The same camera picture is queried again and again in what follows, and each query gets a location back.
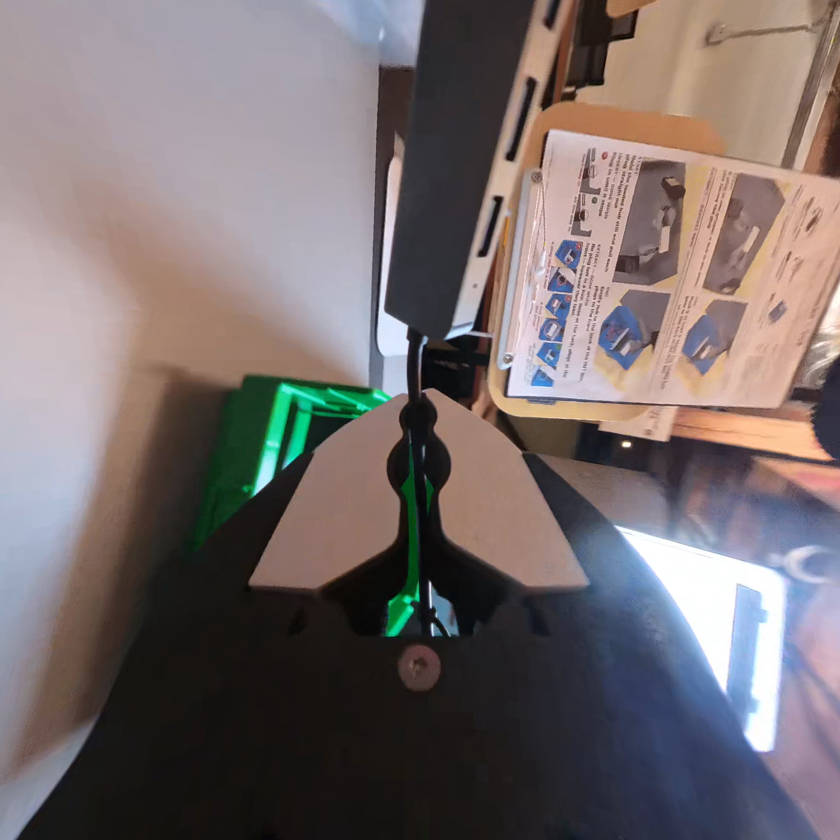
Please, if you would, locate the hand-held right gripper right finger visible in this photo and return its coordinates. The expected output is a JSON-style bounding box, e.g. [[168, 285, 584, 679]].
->
[[421, 387, 589, 597]]

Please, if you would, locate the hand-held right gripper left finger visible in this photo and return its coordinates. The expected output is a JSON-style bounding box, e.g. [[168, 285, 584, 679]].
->
[[249, 394, 422, 597]]

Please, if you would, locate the black usb cable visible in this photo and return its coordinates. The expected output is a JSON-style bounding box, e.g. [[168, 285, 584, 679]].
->
[[403, 328, 454, 639]]

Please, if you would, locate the thin black rod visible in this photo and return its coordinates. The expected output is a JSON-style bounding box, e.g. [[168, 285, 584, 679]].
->
[[384, 0, 578, 342]]

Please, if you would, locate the green plastic crate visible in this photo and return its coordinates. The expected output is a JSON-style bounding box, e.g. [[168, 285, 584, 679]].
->
[[190, 374, 434, 639]]

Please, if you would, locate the bright lit screen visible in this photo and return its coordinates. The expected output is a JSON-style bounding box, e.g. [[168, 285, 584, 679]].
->
[[617, 525, 788, 754]]

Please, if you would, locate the clear clip bar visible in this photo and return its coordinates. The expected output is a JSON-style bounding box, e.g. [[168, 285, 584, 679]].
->
[[500, 169, 547, 370]]

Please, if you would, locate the printed instruction sheet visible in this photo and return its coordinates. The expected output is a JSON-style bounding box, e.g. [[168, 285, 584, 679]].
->
[[505, 128, 840, 409]]

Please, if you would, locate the wooden board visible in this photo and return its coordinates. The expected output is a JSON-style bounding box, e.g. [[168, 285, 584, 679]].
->
[[487, 101, 726, 422]]

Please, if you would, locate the black box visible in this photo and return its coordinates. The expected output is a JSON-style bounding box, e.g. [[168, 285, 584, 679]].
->
[[563, 0, 641, 91]]

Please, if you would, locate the metal frame bar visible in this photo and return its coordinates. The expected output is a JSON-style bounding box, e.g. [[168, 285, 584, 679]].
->
[[781, 0, 840, 172]]

